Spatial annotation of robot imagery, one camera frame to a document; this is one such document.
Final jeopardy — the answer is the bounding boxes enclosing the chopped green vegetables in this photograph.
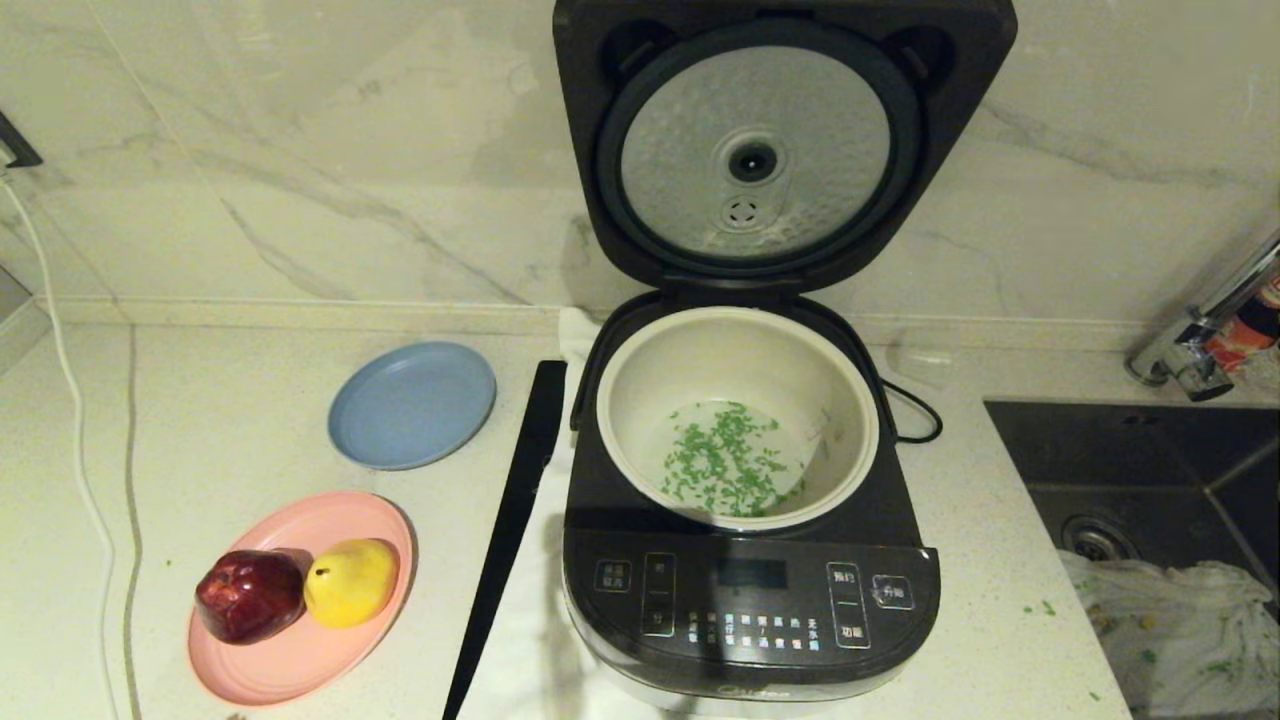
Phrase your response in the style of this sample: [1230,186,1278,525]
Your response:
[660,400,806,518]

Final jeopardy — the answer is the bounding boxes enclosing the black rice cooker lid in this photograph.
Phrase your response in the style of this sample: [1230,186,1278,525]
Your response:
[553,0,1019,296]

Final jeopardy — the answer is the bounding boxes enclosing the white inner pot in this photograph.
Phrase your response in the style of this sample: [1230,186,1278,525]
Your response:
[597,307,881,531]

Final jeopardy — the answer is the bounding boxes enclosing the black rice cooker base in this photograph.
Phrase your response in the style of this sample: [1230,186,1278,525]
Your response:
[563,290,942,707]

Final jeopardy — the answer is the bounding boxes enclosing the long black flat strip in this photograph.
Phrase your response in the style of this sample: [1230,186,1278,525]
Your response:
[443,361,568,720]

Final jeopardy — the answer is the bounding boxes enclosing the blue plate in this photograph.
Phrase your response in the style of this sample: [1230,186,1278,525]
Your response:
[328,341,498,472]

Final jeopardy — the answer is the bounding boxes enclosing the yellow pear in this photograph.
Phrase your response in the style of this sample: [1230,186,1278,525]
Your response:
[304,538,401,629]

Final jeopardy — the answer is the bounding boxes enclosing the red apple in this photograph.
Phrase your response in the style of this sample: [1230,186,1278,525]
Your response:
[196,549,307,645]

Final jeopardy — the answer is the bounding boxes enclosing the pink plate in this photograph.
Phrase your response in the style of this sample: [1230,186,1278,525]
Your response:
[188,490,419,707]

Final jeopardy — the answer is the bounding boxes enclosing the round sink drain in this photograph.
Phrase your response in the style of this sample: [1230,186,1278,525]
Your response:
[1058,515,1136,561]

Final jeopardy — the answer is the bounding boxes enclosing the chrome faucet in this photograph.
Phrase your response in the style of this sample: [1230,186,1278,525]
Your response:
[1122,225,1280,403]

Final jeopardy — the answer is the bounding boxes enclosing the white stained cloth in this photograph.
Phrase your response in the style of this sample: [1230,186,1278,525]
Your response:
[1058,550,1280,717]

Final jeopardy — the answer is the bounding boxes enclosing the orange printed bottle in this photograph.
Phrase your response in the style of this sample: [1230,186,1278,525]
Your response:
[1205,260,1280,376]

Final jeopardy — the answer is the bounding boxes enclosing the black power cord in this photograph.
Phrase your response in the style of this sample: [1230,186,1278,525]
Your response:
[880,380,944,444]

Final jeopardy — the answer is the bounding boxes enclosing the white cable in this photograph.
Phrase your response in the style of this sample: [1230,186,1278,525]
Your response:
[0,180,121,720]

